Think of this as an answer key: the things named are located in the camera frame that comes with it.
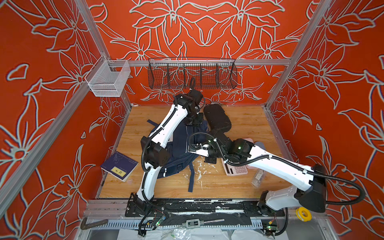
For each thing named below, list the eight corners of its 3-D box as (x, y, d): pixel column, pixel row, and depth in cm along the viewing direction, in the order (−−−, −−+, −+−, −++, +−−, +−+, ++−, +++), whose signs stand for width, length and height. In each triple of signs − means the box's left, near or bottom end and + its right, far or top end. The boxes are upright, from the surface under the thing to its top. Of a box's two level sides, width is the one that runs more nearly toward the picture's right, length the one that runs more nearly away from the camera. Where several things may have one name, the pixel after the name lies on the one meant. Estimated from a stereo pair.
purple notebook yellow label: (101, 168, 89) (99, 167, 87) (117, 152, 96) (115, 149, 94) (124, 182, 83) (122, 181, 81) (138, 163, 91) (137, 162, 88)
